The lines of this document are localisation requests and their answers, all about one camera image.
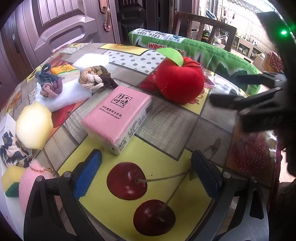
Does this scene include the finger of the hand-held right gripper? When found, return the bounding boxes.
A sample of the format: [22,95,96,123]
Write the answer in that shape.
[235,71,287,88]
[209,88,284,110]

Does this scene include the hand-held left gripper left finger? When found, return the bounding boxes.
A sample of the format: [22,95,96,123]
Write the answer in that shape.
[23,149,104,241]

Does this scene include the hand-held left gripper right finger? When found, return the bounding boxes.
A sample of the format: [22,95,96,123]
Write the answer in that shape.
[191,150,270,241]

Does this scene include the pink fluffy pom keychain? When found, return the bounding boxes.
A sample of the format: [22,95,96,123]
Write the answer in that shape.
[19,166,55,215]

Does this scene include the pink tissue pack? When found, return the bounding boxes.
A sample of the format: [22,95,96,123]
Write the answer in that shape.
[81,85,153,156]

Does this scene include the pale yellow hexagonal sponge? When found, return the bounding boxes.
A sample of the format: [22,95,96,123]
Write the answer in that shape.
[16,101,54,151]

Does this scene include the yellow and green sponge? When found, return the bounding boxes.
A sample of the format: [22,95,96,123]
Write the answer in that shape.
[2,166,26,198]

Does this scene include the beige and brown hair ties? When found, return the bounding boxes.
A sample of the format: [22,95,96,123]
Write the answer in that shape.
[78,65,119,91]

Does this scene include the person's right forearm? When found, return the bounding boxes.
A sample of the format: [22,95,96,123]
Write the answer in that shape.
[275,144,296,241]

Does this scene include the red patterned cushion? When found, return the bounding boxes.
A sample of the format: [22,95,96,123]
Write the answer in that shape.
[265,51,284,72]

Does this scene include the green gum pack pillow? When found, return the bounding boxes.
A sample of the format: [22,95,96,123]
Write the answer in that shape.
[128,28,260,95]

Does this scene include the red apple plush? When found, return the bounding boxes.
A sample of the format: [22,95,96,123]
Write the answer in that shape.
[156,47,206,106]

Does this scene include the fruit print tablecloth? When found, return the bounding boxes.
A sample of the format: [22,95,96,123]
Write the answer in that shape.
[0,42,281,241]

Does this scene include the black helmet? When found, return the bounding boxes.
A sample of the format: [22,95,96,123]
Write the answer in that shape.
[201,30,212,43]

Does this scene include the white foam block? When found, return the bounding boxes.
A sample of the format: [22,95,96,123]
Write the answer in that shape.
[36,77,93,113]
[73,53,111,71]

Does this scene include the wooden chair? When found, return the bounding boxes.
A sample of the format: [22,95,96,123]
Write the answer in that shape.
[172,11,238,52]

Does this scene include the black metal gate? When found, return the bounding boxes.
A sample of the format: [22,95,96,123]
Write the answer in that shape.
[117,0,171,44]

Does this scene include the dark brown door leaf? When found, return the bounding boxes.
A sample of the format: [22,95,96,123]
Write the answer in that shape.
[0,14,41,93]

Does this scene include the purple panelled door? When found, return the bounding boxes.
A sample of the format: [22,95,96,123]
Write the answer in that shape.
[14,0,121,61]

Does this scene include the copper door handle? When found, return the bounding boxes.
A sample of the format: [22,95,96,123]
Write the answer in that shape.
[99,0,112,32]

